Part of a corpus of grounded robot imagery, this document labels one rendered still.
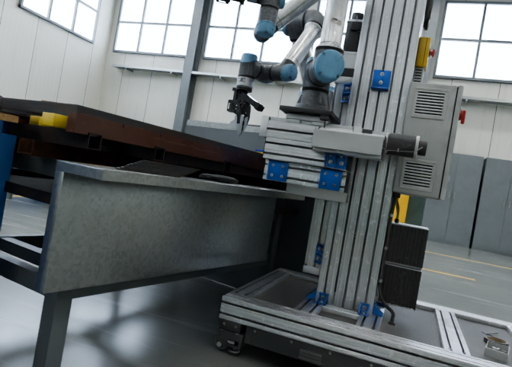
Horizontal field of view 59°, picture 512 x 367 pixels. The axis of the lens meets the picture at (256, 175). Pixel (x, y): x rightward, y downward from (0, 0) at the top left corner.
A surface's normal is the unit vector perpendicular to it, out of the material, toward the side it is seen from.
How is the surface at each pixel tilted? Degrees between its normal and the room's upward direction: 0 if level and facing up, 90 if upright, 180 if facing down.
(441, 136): 90
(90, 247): 90
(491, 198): 90
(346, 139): 90
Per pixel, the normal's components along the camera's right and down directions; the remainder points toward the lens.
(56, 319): 0.85, 0.14
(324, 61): 0.09, 0.15
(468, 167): -0.33, -0.06
